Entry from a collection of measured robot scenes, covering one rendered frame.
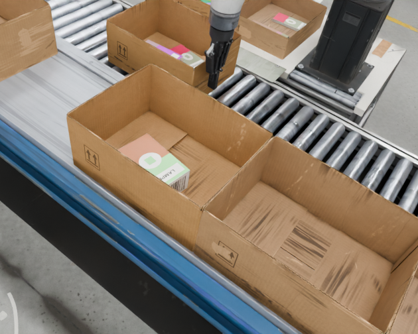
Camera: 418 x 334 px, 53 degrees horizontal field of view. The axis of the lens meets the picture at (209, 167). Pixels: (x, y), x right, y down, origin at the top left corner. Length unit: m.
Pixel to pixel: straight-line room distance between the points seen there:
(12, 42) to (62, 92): 0.19
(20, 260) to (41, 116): 0.91
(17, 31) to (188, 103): 0.54
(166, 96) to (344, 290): 0.67
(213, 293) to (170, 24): 1.18
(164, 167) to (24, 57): 0.61
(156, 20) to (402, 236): 1.25
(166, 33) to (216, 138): 0.79
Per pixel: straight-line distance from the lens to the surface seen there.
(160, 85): 1.18
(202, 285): 0.91
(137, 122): 1.22
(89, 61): 1.44
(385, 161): 1.55
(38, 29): 1.41
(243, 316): 0.89
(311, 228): 1.08
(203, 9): 1.93
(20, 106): 1.31
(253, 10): 2.07
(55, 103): 1.31
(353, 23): 1.69
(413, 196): 1.49
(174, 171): 1.01
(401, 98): 3.32
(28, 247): 2.05
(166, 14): 1.79
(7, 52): 1.38
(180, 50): 1.73
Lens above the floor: 1.72
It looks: 48 degrees down
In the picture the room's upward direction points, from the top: 11 degrees clockwise
